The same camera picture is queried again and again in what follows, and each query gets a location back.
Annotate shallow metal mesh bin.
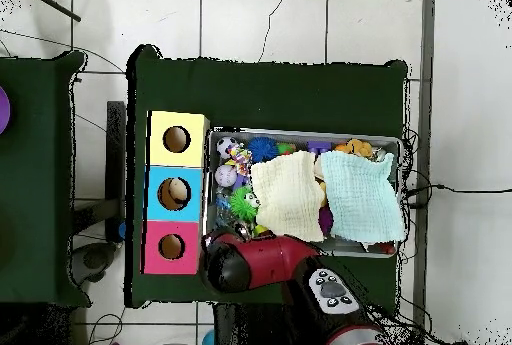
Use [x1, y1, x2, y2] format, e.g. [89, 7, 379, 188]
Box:
[203, 126, 404, 259]

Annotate wooden box with three holes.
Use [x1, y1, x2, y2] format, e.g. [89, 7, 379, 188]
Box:
[139, 110, 211, 276]

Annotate blue spiky ball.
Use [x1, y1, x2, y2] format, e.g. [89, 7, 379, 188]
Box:
[246, 136, 280, 163]

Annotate white baseball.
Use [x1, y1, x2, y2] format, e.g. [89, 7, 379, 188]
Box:
[214, 164, 239, 189]

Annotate green spiky toy with eyes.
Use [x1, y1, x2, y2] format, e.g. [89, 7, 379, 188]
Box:
[228, 185, 262, 223]

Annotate cream waffle cloth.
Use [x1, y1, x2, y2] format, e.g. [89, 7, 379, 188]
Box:
[249, 149, 327, 243]

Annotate small soccer ball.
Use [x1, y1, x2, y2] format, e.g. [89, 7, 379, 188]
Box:
[215, 136, 240, 160]

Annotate crumpled clear plastic bottle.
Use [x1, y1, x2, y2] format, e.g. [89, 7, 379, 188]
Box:
[213, 192, 233, 230]

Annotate dark green table cloth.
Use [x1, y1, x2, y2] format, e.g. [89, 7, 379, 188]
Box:
[0, 50, 91, 308]
[125, 43, 410, 309]

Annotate purple rubber toy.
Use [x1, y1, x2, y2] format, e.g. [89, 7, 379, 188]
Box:
[318, 204, 335, 236]

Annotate orange plush toy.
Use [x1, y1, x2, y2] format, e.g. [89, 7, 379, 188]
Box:
[334, 138, 375, 159]

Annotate light blue waffle cloth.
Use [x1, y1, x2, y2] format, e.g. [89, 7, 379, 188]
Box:
[319, 149, 407, 244]

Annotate grey round base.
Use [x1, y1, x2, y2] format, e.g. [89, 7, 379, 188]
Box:
[69, 240, 117, 286]

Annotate dark rod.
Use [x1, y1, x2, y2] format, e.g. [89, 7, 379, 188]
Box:
[23, 0, 82, 23]

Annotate purple round disc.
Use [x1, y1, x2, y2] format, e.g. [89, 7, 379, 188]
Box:
[0, 85, 12, 136]

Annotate black post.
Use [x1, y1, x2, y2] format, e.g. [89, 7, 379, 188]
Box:
[105, 100, 128, 242]

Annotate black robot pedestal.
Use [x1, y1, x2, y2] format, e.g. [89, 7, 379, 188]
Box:
[213, 302, 321, 345]

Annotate black floor cable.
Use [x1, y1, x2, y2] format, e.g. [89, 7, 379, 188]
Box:
[403, 183, 512, 208]

